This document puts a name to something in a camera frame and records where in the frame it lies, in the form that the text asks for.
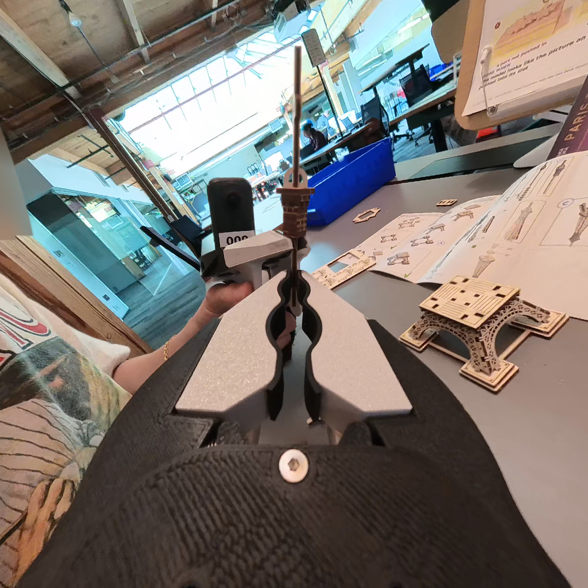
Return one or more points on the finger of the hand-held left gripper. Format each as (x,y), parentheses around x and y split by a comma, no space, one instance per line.
(304,255)
(257,248)

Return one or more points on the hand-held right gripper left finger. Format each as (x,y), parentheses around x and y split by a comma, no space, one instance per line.
(229,363)

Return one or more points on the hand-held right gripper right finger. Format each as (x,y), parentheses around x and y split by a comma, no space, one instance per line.
(358,367)

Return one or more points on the wooden tower spire piece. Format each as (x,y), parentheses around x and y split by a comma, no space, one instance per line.
(294,213)

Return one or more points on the person's left forearm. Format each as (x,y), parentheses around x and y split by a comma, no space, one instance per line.
(147,363)

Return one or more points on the dark desk mat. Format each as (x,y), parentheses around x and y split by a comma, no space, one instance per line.
(459,163)

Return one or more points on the grey desk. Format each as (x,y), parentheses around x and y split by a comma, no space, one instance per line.
(542,436)

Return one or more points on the person's left hand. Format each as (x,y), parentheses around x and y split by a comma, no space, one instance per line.
(225,301)

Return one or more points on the wooden cut-out sheet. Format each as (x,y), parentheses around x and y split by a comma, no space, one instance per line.
(363,264)

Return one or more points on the blue plastic bin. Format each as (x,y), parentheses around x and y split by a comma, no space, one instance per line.
(353,183)

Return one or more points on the wooden lattice tower base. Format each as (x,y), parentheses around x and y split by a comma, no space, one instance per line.
(468,296)

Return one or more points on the dark sign pole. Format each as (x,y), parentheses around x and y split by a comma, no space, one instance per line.
(328,99)

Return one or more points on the small slatted wooden piece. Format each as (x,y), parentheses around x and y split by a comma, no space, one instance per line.
(446,202)

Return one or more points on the white sign panel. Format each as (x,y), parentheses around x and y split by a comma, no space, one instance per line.
(313,46)

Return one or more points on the wooden panel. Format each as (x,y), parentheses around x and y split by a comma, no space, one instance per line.
(59,294)

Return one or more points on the person's printed t-shirt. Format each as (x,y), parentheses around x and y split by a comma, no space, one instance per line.
(50,436)

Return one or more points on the paper instruction booklet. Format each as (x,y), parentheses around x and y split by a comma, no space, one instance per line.
(528,257)

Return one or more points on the wooden clipboard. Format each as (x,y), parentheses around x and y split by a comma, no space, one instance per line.
(482,123)

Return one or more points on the white monitor stand base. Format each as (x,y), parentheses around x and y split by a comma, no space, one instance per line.
(533,158)

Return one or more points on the printed instruction sheet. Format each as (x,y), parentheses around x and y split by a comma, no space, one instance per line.
(528,59)

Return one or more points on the dark purple puzzle box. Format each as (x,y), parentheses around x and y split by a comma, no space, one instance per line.
(574,128)

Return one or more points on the wooden octagonal frame piece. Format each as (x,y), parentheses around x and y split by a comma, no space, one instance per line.
(357,217)

